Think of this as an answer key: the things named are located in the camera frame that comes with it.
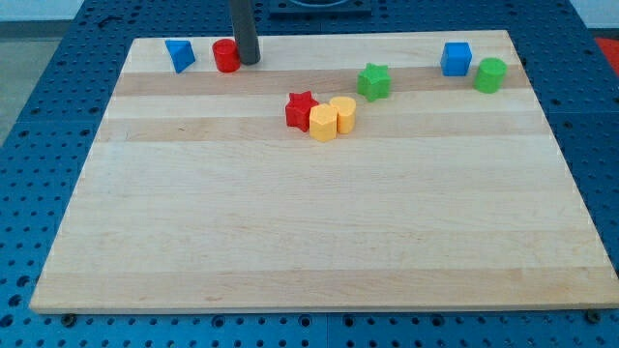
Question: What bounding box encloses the red star block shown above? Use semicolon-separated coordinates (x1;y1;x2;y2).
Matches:
284;91;319;132

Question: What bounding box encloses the green star block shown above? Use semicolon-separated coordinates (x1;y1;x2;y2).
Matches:
357;63;392;102

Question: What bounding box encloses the yellow hexagon block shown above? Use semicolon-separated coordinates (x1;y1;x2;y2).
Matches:
309;103;338;142

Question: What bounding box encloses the yellow heart block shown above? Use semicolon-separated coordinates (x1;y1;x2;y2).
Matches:
329;96;357;134

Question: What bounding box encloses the wooden board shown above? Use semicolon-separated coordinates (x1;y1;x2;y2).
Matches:
30;30;618;314

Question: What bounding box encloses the red cylinder block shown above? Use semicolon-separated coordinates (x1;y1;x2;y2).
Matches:
212;39;241;73

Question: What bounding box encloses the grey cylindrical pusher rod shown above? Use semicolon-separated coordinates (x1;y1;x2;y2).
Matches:
229;0;261;66

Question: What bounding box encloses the blue triangular block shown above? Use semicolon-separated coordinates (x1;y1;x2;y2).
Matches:
165;40;195;73

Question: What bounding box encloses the blue cube block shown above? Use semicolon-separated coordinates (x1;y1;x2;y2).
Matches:
440;43;472;76

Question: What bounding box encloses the green cylinder block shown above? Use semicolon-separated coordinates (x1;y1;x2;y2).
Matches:
473;57;508;94

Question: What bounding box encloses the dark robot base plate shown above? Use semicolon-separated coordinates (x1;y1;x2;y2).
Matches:
265;0;372;17

